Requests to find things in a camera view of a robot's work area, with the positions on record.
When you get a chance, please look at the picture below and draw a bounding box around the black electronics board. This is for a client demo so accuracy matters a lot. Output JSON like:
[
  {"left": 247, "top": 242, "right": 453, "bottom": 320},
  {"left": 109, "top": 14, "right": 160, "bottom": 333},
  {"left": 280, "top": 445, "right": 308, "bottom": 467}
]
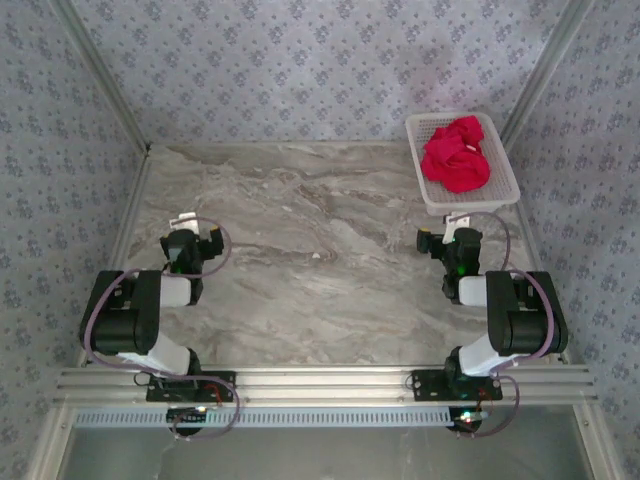
[
  {"left": 166, "top": 406, "right": 209, "bottom": 435},
  {"left": 447, "top": 407, "right": 489, "bottom": 434}
]

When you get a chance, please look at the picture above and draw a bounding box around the aluminium table side rail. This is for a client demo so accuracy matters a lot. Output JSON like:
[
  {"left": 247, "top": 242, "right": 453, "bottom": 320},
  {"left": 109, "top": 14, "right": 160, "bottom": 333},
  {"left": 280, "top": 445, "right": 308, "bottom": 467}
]
[
  {"left": 27, "top": 144, "right": 154, "bottom": 480},
  {"left": 512, "top": 202, "right": 619, "bottom": 480}
]

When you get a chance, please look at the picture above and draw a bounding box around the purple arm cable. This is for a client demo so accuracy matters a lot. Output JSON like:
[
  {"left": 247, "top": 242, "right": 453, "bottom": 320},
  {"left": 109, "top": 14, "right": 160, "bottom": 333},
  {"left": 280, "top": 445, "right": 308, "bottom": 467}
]
[
  {"left": 452, "top": 212, "right": 570, "bottom": 439},
  {"left": 81, "top": 218, "right": 241, "bottom": 442}
]

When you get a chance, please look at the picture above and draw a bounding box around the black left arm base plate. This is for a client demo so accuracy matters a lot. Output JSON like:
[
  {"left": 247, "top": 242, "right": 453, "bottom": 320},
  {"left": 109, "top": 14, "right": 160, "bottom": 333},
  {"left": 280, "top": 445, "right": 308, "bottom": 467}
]
[{"left": 145, "top": 370, "right": 237, "bottom": 404}]

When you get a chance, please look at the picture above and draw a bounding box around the grey slotted cable duct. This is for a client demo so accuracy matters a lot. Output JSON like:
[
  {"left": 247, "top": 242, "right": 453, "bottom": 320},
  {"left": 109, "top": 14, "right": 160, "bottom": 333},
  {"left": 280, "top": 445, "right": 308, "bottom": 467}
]
[{"left": 73, "top": 405, "right": 454, "bottom": 430}]

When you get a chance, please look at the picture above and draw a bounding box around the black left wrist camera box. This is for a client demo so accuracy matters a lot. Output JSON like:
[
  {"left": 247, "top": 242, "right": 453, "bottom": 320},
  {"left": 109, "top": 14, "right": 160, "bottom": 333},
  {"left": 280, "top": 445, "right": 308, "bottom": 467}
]
[{"left": 159, "top": 212, "right": 201, "bottom": 277}]

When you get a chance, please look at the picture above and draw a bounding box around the grey metal panel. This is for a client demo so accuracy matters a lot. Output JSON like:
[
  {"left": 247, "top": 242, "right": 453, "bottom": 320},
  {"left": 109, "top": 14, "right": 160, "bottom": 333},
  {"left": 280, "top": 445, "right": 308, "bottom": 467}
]
[{"left": 64, "top": 427, "right": 596, "bottom": 480}]

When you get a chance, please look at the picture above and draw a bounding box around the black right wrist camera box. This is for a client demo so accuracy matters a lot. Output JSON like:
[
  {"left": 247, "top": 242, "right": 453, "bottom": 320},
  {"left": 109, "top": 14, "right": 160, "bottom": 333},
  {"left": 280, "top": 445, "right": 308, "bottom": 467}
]
[{"left": 443, "top": 212, "right": 485, "bottom": 277}]

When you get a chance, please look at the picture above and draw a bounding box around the red t-shirt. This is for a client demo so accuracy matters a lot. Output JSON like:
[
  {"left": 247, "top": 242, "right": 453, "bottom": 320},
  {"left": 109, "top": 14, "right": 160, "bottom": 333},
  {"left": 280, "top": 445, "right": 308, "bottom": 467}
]
[{"left": 420, "top": 114, "right": 492, "bottom": 195}]

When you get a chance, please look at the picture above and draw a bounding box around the aluminium frame post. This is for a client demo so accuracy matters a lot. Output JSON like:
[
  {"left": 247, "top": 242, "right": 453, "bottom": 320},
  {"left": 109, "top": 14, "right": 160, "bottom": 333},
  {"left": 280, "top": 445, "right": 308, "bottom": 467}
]
[
  {"left": 499, "top": 0, "right": 596, "bottom": 146},
  {"left": 52, "top": 0, "right": 154, "bottom": 151}
]

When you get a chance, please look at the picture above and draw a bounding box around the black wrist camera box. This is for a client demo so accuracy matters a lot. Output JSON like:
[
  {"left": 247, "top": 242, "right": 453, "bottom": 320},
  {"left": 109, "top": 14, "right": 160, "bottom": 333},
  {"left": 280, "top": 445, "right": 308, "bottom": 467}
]
[
  {"left": 443, "top": 212, "right": 485, "bottom": 277},
  {"left": 159, "top": 212, "right": 201, "bottom": 277}
]

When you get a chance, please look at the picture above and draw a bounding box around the aluminium mounting rail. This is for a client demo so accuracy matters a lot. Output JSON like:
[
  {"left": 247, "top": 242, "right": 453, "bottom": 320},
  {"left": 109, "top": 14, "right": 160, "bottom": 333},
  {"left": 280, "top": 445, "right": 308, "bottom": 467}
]
[{"left": 52, "top": 366, "right": 600, "bottom": 405}]

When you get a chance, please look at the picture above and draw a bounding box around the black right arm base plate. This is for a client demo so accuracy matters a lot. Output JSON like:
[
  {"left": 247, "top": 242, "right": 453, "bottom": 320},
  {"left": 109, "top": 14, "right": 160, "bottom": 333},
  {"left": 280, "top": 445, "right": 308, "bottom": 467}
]
[{"left": 410, "top": 369, "right": 504, "bottom": 403}]

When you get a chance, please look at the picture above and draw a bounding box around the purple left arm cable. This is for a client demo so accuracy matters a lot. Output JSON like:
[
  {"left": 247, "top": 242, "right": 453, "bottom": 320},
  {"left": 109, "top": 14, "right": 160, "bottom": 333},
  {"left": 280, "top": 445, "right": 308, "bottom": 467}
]
[{"left": 81, "top": 218, "right": 241, "bottom": 442}]

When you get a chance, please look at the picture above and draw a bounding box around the white perforated plastic basket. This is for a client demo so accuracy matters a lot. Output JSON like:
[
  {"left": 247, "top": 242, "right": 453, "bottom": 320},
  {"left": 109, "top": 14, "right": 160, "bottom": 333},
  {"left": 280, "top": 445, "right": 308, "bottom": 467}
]
[{"left": 404, "top": 112, "right": 521, "bottom": 217}]

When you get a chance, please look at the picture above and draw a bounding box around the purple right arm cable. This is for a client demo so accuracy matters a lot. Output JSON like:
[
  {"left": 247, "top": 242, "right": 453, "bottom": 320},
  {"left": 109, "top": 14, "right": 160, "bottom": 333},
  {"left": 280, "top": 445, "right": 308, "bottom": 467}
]
[{"left": 452, "top": 212, "right": 570, "bottom": 439}]

